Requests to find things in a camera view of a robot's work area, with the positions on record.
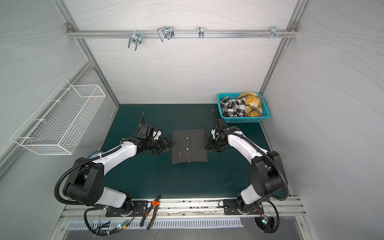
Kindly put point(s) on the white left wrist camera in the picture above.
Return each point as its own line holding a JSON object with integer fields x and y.
{"x": 157, "y": 134}

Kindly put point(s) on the aluminium horizontal rail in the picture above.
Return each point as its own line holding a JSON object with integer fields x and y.
{"x": 179, "y": 34}

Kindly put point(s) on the metal wire hook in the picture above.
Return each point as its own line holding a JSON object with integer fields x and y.
{"x": 165, "y": 32}

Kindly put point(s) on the blue white ceramic bowl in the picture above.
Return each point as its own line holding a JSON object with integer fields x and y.
{"x": 95, "y": 154}

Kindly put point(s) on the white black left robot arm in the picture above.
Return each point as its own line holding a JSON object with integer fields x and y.
{"x": 83, "y": 183}

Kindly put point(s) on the white wire basket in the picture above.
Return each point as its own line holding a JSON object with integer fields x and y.
{"x": 58, "y": 124}

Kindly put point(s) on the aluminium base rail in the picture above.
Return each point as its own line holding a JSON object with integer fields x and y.
{"x": 203, "y": 208}

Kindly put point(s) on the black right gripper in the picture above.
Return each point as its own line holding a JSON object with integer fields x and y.
{"x": 215, "y": 144}

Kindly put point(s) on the black round fan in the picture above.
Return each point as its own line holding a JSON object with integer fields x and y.
{"x": 266, "y": 224}

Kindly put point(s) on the black white plaid shirt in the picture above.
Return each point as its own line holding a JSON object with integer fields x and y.
{"x": 232, "y": 107}

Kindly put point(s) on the yellow plaid shirt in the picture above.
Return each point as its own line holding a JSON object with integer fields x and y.
{"x": 253, "y": 104}

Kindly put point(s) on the white slotted cable duct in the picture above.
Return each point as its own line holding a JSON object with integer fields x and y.
{"x": 195, "y": 223}

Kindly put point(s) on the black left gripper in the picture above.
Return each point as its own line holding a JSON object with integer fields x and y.
{"x": 163, "y": 145}

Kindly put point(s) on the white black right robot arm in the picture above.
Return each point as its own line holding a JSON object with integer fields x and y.
{"x": 268, "y": 179}

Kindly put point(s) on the teal plastic basket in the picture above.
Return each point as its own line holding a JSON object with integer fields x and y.
{"x": 242, "y": 120}

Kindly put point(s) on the small metal ring clamp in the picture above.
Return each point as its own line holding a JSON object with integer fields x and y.
{"x": 201, "y": 32}

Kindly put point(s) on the dark grey striped shirt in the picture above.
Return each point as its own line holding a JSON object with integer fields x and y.
{"x": 189, "y": 146}

